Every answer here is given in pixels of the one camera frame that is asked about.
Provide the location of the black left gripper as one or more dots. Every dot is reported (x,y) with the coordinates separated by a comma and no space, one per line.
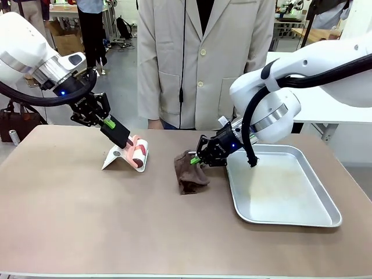
(77,98)

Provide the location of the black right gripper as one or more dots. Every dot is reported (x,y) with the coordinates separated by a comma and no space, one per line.
(232,141)

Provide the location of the brown cloth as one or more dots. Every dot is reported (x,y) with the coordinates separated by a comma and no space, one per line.
(190,177)

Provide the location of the pink lint roller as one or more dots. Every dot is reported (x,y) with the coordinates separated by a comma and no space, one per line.
(139,154)

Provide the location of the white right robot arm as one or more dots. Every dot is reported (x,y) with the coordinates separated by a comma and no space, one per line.
(305,72)

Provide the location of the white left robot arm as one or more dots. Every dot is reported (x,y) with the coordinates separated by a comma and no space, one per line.
(26,49)

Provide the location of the person's right hand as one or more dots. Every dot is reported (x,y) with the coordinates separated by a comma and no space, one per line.
(154,124)

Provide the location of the white folded roller stand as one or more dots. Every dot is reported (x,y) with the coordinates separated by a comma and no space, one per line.
(112,158)

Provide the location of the dark red bag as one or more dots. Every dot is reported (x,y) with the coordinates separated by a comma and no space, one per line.
(20,125)

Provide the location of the cardboard box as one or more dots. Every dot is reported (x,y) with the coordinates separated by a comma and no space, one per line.
(67,39)

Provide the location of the silver drink can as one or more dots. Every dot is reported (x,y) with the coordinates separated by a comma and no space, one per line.
(13,136)

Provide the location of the bystander in blue shirt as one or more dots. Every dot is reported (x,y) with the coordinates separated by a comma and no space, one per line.
(91,32)

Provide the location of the person in beige jacket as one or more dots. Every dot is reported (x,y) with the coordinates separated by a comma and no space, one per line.
(174,72)

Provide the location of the black backpack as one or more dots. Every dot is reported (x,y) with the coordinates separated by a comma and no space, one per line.
(124,27)

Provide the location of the silver metal tray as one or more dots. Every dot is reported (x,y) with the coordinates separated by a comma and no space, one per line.
(290,197)

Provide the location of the bystander in beige trousers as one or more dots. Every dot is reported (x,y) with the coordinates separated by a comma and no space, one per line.
(35,14)

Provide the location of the large white table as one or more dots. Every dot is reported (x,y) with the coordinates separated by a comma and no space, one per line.
(334,114)

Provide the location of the black undershirt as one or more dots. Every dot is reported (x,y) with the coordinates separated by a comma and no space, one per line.
(207,14)

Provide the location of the wooden workbench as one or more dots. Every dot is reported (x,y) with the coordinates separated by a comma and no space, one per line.
(316,35)

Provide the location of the black vertical pole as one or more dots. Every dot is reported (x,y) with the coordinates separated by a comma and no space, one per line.
(307,26)

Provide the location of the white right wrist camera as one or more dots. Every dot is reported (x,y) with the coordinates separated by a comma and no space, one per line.
(223,120)

